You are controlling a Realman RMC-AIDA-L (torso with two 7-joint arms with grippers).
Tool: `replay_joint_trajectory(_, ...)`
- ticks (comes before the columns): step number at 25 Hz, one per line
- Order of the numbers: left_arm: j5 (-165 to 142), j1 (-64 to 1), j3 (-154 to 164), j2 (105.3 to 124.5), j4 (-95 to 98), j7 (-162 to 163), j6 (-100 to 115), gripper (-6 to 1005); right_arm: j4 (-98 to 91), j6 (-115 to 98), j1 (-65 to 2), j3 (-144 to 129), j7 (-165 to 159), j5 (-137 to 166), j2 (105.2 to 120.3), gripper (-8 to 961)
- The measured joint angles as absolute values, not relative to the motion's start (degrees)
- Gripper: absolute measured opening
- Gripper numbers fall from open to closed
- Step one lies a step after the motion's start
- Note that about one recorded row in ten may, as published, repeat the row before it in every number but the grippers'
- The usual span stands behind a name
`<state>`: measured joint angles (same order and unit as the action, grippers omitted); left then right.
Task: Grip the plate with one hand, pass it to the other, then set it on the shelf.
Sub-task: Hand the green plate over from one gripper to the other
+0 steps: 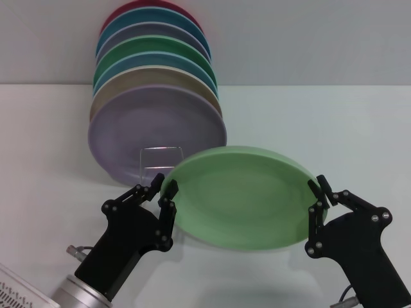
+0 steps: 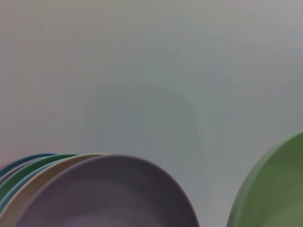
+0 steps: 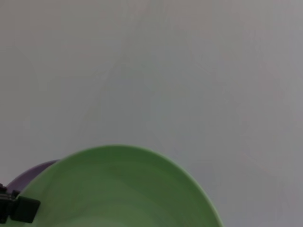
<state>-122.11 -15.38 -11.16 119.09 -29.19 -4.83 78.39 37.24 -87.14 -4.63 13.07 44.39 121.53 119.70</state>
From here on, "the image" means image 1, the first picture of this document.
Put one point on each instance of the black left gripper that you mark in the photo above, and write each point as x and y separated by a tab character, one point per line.
128	237

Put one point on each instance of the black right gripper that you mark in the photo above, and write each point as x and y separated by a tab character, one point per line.
359	256

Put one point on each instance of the light green plate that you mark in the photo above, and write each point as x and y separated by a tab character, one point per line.
241	199

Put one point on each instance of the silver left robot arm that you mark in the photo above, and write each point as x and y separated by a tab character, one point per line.
77	293

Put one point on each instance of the purple plate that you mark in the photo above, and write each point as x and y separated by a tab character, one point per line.
154	122

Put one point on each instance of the beige plate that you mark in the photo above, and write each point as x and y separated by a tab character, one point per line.
144	77

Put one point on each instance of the light blue plate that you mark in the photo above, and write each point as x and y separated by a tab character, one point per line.
151	59

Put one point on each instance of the dark green plate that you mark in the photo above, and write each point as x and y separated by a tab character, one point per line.
151	45

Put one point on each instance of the grey lilac plate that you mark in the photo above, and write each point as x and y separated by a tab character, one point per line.
151	30

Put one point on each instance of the teal blue plate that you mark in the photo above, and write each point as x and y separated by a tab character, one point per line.
154	17

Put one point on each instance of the red plate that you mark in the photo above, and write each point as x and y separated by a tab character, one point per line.
180	5

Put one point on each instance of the white panel with black print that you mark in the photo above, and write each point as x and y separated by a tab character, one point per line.
22	288

